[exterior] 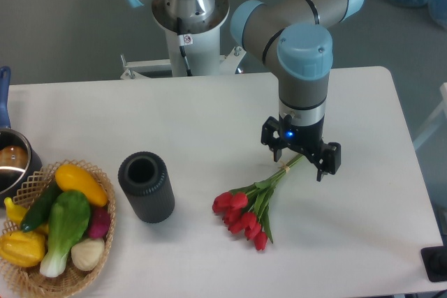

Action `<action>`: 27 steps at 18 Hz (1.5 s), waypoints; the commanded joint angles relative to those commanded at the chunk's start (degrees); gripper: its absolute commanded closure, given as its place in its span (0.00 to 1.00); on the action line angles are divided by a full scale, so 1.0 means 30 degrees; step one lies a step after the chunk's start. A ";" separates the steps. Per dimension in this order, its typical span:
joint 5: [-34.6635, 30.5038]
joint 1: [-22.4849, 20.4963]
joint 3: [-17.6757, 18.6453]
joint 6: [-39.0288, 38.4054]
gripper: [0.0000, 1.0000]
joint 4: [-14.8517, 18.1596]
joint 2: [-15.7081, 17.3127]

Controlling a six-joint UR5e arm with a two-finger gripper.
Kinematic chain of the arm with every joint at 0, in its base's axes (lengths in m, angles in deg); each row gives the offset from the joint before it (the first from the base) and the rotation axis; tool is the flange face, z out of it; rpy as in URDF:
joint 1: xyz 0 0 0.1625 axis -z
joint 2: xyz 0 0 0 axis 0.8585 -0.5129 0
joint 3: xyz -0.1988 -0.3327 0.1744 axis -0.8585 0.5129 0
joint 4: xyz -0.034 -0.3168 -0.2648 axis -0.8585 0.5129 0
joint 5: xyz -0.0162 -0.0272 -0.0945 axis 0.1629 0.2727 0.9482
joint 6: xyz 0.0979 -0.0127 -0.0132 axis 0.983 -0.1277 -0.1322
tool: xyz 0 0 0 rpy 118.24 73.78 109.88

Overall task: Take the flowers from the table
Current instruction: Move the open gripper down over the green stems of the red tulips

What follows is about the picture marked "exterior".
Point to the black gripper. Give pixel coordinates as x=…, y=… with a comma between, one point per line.
x=326, y=157

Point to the red tulip bouquet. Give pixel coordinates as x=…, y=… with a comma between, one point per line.
x=245, y=210

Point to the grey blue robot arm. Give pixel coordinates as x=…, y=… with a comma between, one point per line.
x=290, y=39

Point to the dark grey ribbed vase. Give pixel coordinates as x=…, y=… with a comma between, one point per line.
x=143, y=177

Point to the black device at edge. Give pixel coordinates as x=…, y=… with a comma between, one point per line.
x=434, y=260

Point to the magenta radish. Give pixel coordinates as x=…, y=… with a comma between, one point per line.
x=99, y=223

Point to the yellow squash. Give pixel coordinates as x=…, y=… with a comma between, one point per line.
x=70, y=177

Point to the green bok choy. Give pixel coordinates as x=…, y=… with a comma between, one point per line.
x=69, y=218

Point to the white garlic bulb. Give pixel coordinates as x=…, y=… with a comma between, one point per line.
x=87, y=253

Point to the dark green cucumber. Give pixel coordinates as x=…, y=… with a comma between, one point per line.
x=39, y=211

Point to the small yellow gourd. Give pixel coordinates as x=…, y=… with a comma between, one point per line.
x=16, y=213

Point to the yellow orange pumpkin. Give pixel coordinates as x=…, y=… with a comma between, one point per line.
x=23, y=249

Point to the woven wicker basket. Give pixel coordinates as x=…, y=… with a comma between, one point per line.
x=28, y=281

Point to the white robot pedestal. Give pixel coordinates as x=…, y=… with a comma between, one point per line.
x=193, y=35

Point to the white frame at right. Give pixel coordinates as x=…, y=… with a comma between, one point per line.
x=432, y=122

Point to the blue handled grey saucepan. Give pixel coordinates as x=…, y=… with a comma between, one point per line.
x=18, y=158

